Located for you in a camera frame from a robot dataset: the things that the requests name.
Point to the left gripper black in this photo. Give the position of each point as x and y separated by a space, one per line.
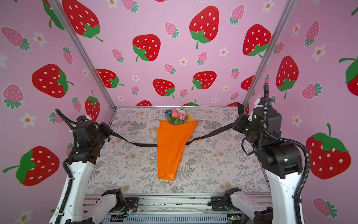
104 129

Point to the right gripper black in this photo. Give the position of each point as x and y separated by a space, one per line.
243 118

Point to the orange wrapping paper sheet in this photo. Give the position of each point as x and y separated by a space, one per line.
171 142

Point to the blue fake rose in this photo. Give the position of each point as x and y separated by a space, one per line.
168 112

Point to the pink fake rose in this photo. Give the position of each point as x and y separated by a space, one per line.
181 119
171 118

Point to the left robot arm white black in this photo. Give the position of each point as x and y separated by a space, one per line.
70 207

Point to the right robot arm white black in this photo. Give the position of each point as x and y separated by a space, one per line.
281 161

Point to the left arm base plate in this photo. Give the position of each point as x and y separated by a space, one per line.
130 204

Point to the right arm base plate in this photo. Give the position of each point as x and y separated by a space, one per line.
219 204

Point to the right corner aluminium post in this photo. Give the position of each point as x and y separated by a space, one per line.
282 23

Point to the corner aluminium post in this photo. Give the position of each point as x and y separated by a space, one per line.
59 12
282 23

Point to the left corner aluminium post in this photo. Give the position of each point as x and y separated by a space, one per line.
59 12

